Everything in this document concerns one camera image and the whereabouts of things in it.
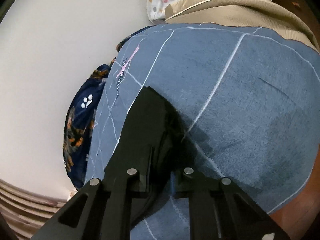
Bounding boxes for beige blanket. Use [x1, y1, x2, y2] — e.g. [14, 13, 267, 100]
[165, 0, 319, 52]

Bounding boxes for white floral pillow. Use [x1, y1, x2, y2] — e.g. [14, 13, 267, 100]
[67, 190, 78, 201]

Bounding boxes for black pants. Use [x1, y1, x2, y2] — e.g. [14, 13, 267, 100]
[103, 86, 213, 230]

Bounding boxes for blue grid bedsheet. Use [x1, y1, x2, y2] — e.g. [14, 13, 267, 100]
[83, 23, 320, 240]

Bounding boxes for beige pleated curtain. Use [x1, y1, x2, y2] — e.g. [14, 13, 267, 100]
[0, 180, 66, 239]

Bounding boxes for navy floral blanket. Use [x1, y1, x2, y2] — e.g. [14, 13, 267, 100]
[62, 25, 162, 190]

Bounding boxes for brown wooden bed frame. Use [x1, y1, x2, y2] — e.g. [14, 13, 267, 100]
[271, 0, 319, 239]

